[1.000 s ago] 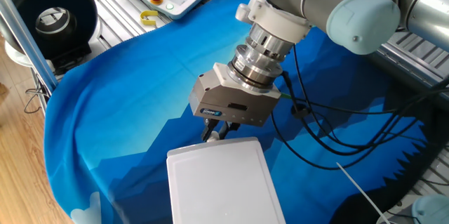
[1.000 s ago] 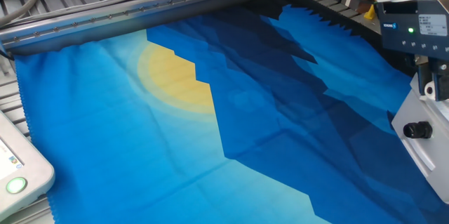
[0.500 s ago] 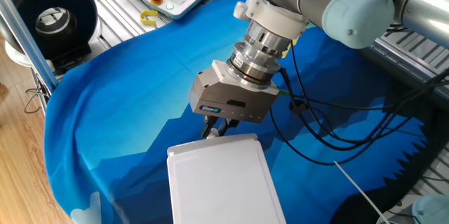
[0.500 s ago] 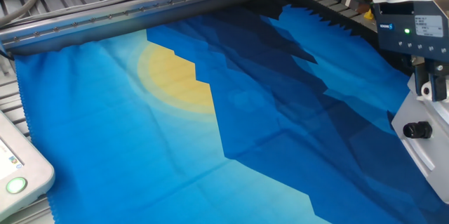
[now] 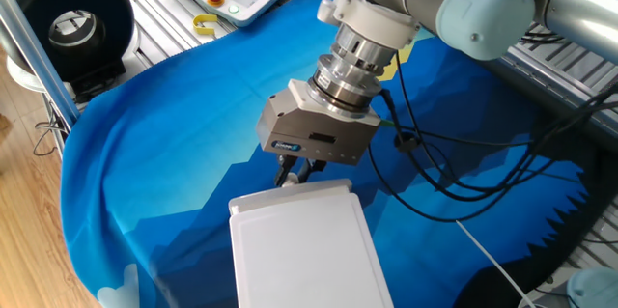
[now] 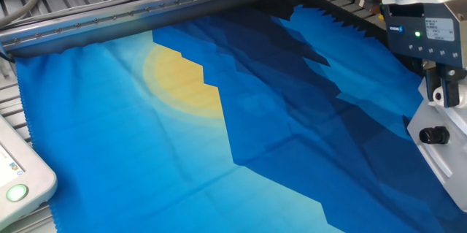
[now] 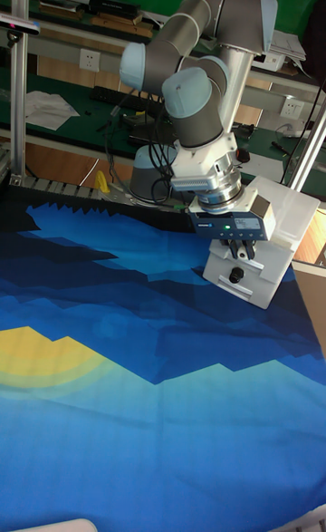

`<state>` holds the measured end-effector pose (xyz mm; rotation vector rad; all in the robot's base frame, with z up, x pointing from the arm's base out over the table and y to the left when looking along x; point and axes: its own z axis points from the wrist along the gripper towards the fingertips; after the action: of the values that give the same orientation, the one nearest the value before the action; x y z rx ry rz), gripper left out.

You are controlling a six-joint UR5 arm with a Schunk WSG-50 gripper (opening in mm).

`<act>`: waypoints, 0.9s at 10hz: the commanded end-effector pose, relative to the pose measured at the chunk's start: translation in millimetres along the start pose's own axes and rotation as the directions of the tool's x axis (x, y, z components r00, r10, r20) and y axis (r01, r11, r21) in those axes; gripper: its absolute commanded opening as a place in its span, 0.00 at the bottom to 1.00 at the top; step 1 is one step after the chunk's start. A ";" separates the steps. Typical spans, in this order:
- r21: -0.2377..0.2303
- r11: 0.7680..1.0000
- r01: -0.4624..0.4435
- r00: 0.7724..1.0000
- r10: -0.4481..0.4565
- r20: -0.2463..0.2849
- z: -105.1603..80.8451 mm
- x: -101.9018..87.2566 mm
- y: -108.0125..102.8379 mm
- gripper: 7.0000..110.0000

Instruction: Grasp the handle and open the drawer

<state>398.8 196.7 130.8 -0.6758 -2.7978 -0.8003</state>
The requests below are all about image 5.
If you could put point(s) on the aluminium frame profile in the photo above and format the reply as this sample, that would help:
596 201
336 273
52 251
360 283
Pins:
43 71

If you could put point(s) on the black round drum device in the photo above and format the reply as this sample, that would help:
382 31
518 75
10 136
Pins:
29 8

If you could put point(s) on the yellow plastic clip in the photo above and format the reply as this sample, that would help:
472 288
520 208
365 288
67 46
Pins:
197 24

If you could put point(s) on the bolted aluminium rail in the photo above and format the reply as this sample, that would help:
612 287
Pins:
555 86

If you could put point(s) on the white plastic drawer cabinet housing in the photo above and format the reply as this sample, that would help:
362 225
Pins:
299 260

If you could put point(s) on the grey Schunk gripper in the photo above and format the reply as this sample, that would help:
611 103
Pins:
314 129

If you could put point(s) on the blue mountain sun print cloth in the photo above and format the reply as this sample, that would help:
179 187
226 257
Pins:
193 129

